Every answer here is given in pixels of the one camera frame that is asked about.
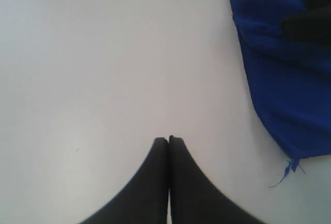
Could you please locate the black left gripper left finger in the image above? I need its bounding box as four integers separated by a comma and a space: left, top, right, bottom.
83, 138, 169, 224

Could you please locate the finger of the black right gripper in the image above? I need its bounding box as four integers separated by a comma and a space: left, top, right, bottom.
281, 0, 330, 39

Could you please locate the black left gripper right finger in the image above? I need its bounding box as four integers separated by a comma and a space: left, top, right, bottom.
168, 136, 259, 224

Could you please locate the blue towel with white label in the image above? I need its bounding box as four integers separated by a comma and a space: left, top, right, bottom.
230, 0, 330, 174

